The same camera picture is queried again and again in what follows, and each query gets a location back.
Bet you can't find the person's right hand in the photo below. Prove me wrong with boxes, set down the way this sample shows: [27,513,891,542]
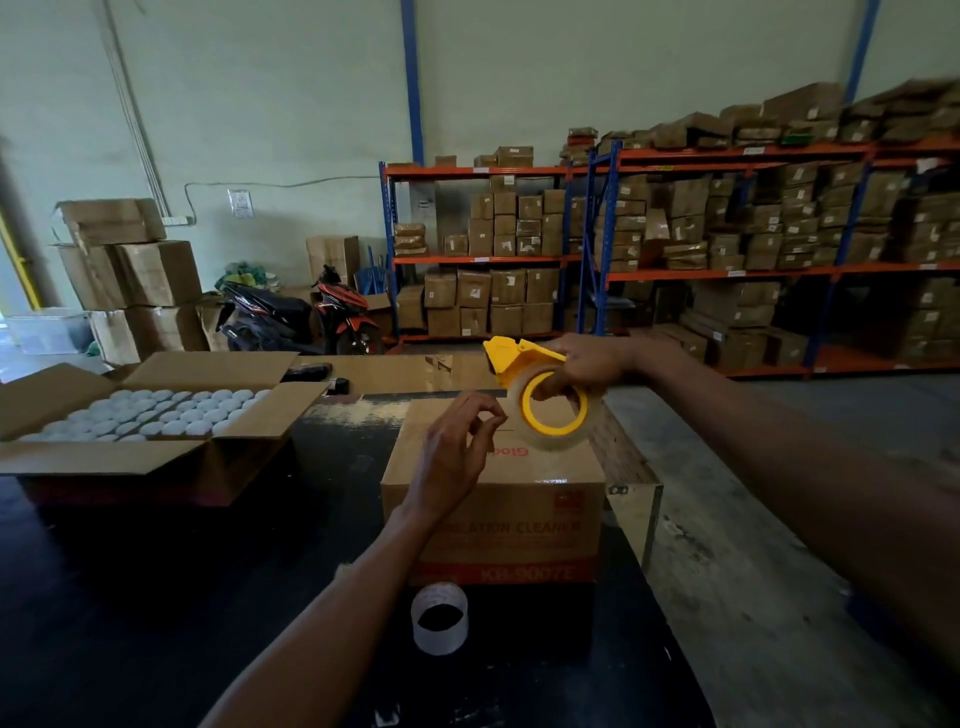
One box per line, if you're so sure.
[534,333,651,401]

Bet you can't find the person's left hand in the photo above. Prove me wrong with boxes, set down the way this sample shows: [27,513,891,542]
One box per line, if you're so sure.
[405,390,510,528]

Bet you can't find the yellow tape dispenser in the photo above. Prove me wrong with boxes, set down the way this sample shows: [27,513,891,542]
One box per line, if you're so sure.
[482,336,592,438]

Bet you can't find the person's left forearm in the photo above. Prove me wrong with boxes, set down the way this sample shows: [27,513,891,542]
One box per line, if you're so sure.
[198,504,451,728]

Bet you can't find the person's right forearm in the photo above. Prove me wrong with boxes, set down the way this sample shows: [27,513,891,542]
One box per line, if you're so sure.
[633,336,960,676]

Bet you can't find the clear packing tape roll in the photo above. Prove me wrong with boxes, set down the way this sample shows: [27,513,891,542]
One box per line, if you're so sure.
[506,363,606,453]

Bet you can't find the closed brown red-print carton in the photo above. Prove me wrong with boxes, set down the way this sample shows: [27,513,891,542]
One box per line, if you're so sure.
[380,396,607,587]

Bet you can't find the stack of brown shelf boxes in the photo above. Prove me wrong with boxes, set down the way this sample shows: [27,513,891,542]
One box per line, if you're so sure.
[558,78,960,370]
[391,145,576,339]

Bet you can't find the flat brown cardboard sheet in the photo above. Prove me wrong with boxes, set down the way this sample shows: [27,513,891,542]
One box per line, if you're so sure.
[291,352,502,398]

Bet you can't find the wide orange and blue rack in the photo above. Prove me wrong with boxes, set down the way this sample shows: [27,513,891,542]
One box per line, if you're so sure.
[576,135,960,381]

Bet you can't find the empty white tape core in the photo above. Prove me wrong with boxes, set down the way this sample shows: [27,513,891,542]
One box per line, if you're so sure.
[410,582,470,657]

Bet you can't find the narrow orange and blue rack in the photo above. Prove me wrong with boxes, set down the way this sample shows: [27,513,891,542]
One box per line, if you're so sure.
[378,159,580,348]

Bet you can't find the red and black motorcycle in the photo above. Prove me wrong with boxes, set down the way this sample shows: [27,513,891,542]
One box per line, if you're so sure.
[216,264,386,357]

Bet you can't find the tall brown cardboard box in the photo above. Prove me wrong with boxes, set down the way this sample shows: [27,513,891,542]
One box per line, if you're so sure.
[305,234,362,288]

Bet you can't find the green and yellow bag pile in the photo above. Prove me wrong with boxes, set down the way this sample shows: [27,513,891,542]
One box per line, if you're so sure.
[215,260,282,294]

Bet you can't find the blue steel column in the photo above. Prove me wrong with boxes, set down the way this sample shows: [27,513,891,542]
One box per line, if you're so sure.
[843,0,884,106]
[399,0,426,167]

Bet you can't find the large brown cardboard box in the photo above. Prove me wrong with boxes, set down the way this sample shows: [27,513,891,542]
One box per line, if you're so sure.
[55,243,130,313]
[88,307,145,367]
[126,303,210,355]
[55,198,168,249]
[114,240,204,309]

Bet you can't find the group of white round caps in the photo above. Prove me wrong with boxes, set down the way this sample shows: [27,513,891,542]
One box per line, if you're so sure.
[18,387,273,444]

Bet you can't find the open brown cardboard box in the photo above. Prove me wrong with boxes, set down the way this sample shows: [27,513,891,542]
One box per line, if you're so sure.
[0,351,330,508]

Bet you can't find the clear plastic storage bin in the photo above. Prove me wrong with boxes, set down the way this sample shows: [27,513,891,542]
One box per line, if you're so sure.
[4,306,96,357]

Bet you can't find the yellow pole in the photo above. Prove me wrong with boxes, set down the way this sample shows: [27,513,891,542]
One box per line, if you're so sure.
[0,210,44,313]

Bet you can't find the thin wall cable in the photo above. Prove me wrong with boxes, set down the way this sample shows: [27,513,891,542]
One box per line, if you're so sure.
[183,175,381,227]

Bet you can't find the grey wall conduit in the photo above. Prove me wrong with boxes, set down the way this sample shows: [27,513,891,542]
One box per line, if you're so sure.
[99,0,198,228]

